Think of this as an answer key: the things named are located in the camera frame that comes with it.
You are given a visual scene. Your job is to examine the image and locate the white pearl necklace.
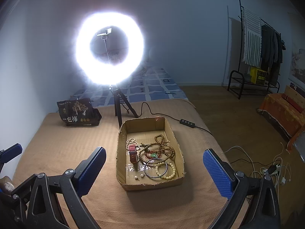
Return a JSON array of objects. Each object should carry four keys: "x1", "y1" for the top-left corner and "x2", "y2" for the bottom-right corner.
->
[{"x1": 126, "y1": 136, "x2": 140, "y2": 148}]

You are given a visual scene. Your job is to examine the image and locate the cream bead bracelet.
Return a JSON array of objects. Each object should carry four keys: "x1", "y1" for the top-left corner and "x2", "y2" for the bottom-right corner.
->
[{"x1": 154, "y1": 161, "x2": 177, "y2": 180}]

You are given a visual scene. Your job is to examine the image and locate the green jade pendant red cord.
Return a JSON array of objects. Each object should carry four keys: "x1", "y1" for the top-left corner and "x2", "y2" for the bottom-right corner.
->
[{"x1": 144, "y1": 148, "x2": 165, "y2": 160}]

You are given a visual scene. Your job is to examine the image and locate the dark blue bangle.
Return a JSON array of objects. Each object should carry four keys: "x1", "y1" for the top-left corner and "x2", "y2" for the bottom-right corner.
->
[{"x1": 144, "y1": 158, "x2": 169, "y2": 179}]

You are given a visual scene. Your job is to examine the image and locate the brown wooden bead necklace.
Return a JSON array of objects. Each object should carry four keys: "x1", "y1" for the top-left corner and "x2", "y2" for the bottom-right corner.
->
[{"x1": 138, "y1": 134, "x2": 176, "y2": 165}]

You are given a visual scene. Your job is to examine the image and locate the left gloved hand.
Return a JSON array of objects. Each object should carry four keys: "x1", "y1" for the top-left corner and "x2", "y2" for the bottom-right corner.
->
[{"x1": 0, "y1": 176, "x2": 15, "y2": 195}]

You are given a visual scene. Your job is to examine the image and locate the black plum snack bag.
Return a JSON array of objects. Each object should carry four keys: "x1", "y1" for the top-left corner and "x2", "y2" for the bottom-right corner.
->
[{"x1": 57, "y1": 98, "x2": 102, "y2": 126}]

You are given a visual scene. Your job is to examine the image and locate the brown cardboard box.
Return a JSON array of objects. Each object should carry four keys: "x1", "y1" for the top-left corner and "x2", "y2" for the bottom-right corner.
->
[{"x1": 116, "y1": 117, "x2": 185, "y2": 191}]

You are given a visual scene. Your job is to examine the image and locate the black inline light controller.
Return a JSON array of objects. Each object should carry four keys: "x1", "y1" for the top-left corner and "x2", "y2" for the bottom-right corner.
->
[{"x1": 179, "y1": 119, "x2": 196, "y2": 128}]

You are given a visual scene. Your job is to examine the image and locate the black tripod stand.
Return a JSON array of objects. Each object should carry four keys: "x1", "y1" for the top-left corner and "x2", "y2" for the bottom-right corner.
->
[{"x1": 109, "y1": 86, "x2": 139, "y2": 128}]

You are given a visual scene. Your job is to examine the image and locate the orange cloth covered bench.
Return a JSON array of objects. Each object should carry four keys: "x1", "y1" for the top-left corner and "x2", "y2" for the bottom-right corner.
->
[{"x1": 258, "y1": 83, "x2": 304, "y2": 152}]

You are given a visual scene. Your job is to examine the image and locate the black clothes rack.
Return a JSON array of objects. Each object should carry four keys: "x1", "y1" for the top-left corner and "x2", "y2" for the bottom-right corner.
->
[{"x1": 227, "y1": 2, "x2": 286, "y2": 99}]

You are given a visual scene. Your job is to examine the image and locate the blue patterned bed sheet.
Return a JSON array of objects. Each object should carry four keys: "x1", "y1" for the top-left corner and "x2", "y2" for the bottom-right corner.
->
[{"x1": 71, "y1": 67, "x2": 187, "y2": 107}]

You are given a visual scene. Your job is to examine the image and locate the yellow box on rack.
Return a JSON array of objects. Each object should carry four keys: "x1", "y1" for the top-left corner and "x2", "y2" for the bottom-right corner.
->
[{"x1": 250, "y1": 66, "x2": 267, "y2": 85}]

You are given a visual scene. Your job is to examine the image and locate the phone holder clamp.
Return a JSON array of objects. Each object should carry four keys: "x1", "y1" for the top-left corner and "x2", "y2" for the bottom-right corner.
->
[{"x1": 96, "y1": 28, "x2": 112, "y2": 40}]

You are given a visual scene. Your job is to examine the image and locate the dark hanging clothes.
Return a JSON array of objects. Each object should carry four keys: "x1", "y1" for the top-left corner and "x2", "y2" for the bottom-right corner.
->
[{"x1": 261, "y1": 24, "x2": 286, "y2": 86}]

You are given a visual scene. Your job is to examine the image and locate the striped hanging towel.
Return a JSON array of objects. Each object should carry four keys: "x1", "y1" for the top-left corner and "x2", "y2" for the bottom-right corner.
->
[{"x1": 241, "y1": 7, "x2": 262, "y2": 67}]

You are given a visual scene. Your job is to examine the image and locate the white power strip and cords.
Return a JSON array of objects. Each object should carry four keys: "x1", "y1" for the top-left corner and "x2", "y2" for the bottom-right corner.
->
[{"x1": 224, "y1": 141, "x2": 293, "y2": 187}]

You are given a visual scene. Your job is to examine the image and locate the black ring light cable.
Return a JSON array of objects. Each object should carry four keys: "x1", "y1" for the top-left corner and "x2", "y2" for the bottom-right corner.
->
[{"x1": 121, "y1": 101, "x2": 213, "y2": 134}]

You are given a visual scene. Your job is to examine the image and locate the white ring light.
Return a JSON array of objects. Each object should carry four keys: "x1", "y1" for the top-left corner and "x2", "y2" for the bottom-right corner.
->
[{"x1": 75, "y1": 12, "x2": 144, "y2": 85}]

